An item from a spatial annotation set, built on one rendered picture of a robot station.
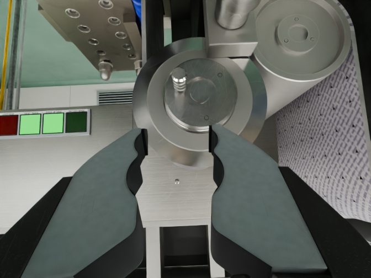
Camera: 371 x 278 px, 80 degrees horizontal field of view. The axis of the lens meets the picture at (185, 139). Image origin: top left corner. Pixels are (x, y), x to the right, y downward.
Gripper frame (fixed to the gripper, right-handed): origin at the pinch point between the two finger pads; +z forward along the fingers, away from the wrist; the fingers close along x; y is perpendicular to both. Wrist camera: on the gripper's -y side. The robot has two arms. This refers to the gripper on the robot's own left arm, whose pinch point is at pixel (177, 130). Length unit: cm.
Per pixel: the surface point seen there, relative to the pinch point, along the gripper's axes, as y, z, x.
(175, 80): -0.1, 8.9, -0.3
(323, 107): 7.4, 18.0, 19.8
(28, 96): 93, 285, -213
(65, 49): 30, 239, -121
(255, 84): 2.0, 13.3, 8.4
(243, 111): 4.2, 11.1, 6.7
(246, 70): 0.7, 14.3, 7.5
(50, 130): 20, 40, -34
